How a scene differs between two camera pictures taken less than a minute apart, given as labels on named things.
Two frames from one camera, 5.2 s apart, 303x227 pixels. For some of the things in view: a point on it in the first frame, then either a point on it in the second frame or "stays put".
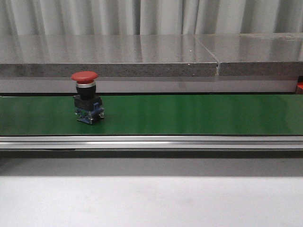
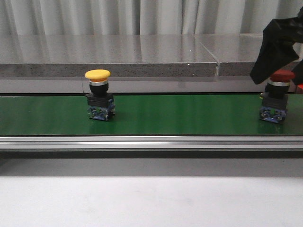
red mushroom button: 88,106 to 275,103
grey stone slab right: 256,54 stays put
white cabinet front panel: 152,85 stays put
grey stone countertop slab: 108,55 stays put
